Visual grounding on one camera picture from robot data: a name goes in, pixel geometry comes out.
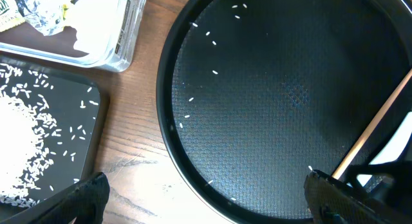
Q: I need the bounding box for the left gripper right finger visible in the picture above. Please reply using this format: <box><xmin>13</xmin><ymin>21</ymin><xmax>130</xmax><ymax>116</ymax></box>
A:
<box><xmin>304</xmin><ymin>162</ymin><xmax>411</xmax><ymax>223</ymax></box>

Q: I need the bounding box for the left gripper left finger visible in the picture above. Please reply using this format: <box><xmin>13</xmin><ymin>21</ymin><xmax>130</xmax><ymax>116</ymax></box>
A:
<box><xmin>1</xmin><ymin>172</ymin><xmax>110</xmax><ymax>224</ymax></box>

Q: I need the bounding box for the wooden chopstick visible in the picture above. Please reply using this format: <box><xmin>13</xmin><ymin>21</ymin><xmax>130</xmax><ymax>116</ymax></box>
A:
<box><xmin>332</xmin><ymin>70</ymin><xmax>411</xmax><ymax>180</ymax></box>

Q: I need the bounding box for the white rice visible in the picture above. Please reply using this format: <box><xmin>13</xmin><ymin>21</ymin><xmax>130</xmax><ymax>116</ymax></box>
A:
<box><xmin>0</xmin><ymin>62</ymin><xmax>100</xmax><ymax>209</ymax></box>

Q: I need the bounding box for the white tissue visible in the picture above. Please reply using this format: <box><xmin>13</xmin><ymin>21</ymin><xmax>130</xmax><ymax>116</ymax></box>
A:
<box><xmin>65</xmin><ymin>0</ymin><xmax>123</xmax><ymax>56</ymax></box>

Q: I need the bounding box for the yellow foil snack wrapper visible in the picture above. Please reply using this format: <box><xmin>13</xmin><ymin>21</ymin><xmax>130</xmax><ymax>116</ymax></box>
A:
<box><xmin>1</xmin><ymin>0</ymin><xmax>73</xmax><ymax>36</ymax></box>

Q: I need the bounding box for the black rectangular tray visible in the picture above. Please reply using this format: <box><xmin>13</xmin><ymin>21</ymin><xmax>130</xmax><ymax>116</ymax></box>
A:
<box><xmin>0</xmin><ymin>54</ymin><xmax>110</xmax><ymax>218</ymax></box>

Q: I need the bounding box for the round black serving tray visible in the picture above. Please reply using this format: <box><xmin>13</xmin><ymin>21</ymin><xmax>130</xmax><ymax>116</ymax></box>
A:
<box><xmin>156</xmin><ymin>0</ymin><xmax>411</xmax><ymax>223</ymax></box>

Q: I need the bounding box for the clear plastic bin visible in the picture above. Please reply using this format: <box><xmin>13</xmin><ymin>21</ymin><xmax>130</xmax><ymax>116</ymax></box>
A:
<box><xmin>1</xmin><ymin>0</ymin><xmax>146</xmax><ymax>72</ymax></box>

